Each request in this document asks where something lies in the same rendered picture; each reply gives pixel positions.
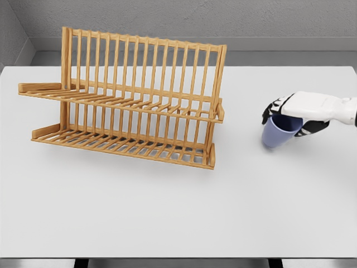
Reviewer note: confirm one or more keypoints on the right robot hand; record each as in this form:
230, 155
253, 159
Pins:
306, 106

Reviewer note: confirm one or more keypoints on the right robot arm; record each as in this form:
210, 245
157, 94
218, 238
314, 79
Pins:
350, 111

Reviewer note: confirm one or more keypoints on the blue cup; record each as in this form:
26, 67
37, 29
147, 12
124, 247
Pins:
276, 133

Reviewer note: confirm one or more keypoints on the wooden two-tier dish rack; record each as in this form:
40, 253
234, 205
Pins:
139, 97

